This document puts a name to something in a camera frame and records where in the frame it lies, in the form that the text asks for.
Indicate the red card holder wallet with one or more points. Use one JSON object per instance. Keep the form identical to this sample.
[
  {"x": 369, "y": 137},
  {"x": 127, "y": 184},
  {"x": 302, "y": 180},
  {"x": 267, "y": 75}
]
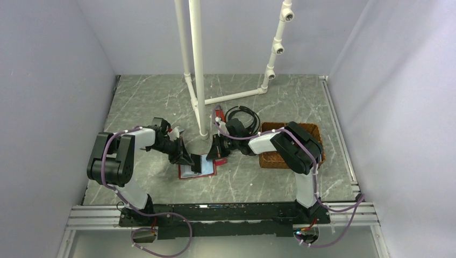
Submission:
[{"x": 201, "y": 168}]

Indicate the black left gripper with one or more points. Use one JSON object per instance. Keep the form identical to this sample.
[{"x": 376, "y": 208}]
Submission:
[{"x": 180, "y": 156}]

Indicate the red handled adjustable wrench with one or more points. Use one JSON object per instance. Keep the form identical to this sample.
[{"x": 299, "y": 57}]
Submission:
[{"x": 220, "y": 114}]

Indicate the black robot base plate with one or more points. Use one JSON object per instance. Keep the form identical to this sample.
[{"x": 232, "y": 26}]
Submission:
[{"x": 228, "y": 219}]

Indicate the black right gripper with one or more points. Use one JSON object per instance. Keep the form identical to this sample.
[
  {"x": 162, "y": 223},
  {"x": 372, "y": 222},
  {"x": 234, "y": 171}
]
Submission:
[{"x": 216, "y": 151}]

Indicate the brown woven divided basket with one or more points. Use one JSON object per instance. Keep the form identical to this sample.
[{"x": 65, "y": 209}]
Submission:
[{"x": 273, "y": 159}]

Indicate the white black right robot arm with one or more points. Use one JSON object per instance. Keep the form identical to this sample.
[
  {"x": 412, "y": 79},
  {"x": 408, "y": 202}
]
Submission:
[{"x": 300, "y": 151}]

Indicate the white PVC pipe frame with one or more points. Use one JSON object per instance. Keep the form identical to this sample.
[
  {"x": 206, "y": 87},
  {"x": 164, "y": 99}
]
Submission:
[{"x": 195, "y": 84}]

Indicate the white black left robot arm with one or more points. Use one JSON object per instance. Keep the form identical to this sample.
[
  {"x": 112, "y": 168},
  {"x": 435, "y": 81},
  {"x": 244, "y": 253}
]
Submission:
[{"x": 112, "y": 160}]

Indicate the aluminium rail frame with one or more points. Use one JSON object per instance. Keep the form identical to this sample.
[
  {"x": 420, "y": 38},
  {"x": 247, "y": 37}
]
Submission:
[{"x": 242, "y": 198}]

